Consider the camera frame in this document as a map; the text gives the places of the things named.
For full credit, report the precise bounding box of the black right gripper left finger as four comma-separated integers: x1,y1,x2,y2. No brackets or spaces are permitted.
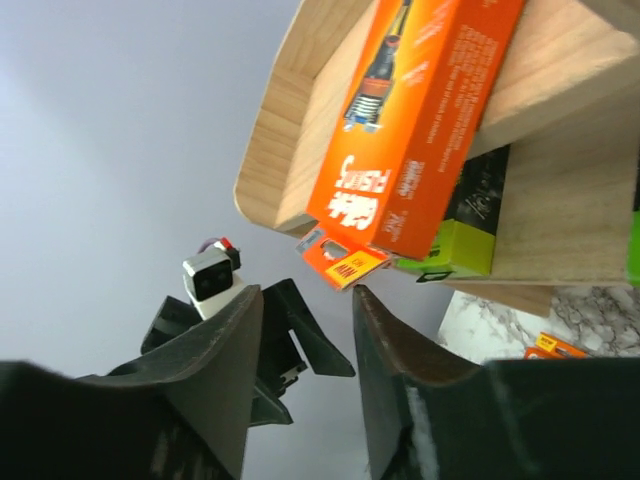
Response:
1,285,263,479

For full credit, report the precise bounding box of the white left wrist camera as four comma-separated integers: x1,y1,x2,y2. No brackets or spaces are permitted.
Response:
182,237,245,321

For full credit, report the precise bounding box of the orange razor box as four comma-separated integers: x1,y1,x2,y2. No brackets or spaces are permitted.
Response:
524,332,589,359
297,0,525,291

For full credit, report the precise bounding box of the light wooden two-tier shelf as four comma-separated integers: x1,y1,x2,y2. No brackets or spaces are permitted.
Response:
234,1,639,314

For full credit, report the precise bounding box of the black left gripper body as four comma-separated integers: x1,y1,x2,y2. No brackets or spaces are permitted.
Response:
141,277,355,426

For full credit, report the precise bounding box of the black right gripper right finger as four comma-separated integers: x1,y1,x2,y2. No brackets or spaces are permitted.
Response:
352,286,639,479

